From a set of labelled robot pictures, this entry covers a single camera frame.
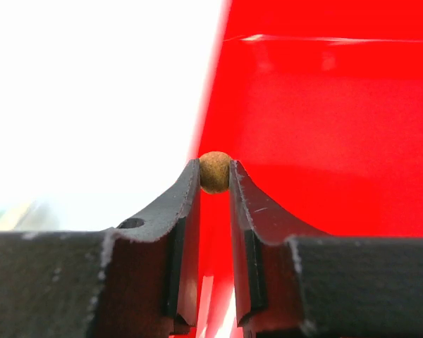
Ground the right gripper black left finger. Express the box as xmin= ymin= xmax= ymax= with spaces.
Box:
xmin=86 ymin=159 xmax=200 ymax=337

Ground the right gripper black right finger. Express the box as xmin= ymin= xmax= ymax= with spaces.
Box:
xmin=229 ymin=160 xmax=327 ymax=337

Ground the small tan food piece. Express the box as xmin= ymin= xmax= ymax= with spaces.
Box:
xmin=199 ymin=151 xmax=231 ymax=194

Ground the red plastic tray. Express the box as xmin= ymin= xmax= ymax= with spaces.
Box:
xmin=195 ymin=1 xmax=423 ymax=337

